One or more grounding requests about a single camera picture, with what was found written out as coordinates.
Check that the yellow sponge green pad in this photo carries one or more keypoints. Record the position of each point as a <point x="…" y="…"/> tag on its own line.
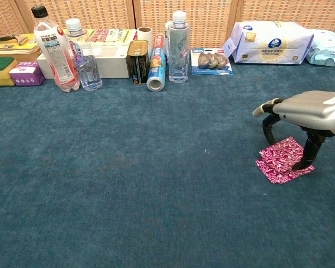
<point x="0" y="72"/>

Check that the black gold tin can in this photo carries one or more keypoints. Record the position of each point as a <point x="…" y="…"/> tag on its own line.
<point x="138" y="64"/>

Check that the small purple box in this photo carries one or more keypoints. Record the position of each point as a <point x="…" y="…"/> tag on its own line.
<point x="26" y="75"/>

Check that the rattan folding screen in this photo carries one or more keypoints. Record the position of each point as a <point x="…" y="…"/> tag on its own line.
<point x="206" y="16"/>

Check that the blue plastic wrap roll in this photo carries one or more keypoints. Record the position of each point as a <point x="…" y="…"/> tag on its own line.
<point x="156" y="67"/>

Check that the white tissue pack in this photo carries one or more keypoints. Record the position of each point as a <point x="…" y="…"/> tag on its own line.
<point x="270" y="44"/>

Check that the pink drink bottle black cap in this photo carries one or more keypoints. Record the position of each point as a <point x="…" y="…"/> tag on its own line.
<point x="56" y="56"/>

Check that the long white cardboard box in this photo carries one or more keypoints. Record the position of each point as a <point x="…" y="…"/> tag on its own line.
<point x="111" y="64"/>

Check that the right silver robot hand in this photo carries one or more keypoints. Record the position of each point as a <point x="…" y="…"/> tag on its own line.
<point x="310" y="111"/>

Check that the small water bottle white cap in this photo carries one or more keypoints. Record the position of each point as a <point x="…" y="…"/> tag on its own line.
<point x="88" y="72"/>

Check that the brown cardboard box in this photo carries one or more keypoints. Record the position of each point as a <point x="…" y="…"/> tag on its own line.
<point x="28" y="57"/>

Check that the yellow green sponge multipack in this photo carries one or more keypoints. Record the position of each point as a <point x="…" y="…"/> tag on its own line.
<point x="109" y="35"/>

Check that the white paper roll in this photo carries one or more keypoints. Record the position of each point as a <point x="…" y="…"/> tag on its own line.
<point x="144" y="36"/>

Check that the blue felt table cover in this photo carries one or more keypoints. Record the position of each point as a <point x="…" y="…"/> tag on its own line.
<point x="100" y="167"/>

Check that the yellow razor blister pack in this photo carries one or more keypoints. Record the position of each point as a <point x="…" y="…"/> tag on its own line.
<point x="14" y="46"/>

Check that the light blue wet wipes pack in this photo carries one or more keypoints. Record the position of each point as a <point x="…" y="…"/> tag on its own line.
<point x="328" y="50"/>

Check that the tall clear bottle white cap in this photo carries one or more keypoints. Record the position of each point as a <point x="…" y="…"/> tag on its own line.
<point x="178" y="47"/>

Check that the blue correction tape blister pack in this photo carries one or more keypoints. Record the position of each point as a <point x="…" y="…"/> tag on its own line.
<point x="212" y="61"/>

